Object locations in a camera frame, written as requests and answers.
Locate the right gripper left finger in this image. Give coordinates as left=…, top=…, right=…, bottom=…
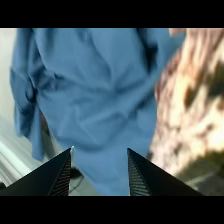
left=0, top=147, right=73, bottom=197

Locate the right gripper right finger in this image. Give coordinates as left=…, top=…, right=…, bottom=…
left=127, top=148, right=202, bottom=197

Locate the blue shirt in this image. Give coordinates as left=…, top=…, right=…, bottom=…
left=9, top=28, right=188, bottom=197

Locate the silver frame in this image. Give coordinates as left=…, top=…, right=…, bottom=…
left=0, top=114, right=99, bottom=197

